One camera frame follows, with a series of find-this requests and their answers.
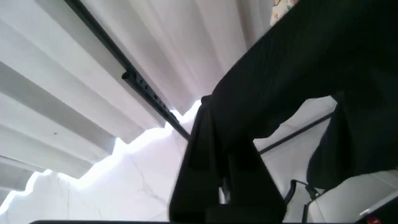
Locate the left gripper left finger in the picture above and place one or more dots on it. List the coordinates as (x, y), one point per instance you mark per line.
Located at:
(196, 186)

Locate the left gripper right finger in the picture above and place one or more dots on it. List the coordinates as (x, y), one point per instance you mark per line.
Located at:
(255, 193)

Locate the black garment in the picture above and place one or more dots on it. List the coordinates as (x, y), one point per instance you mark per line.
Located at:
(295, 62)

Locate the cream printed garment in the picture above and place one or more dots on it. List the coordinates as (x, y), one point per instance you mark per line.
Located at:
(280, 9)

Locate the black clothes rack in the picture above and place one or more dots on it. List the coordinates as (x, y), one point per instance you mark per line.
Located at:
(124, 67)

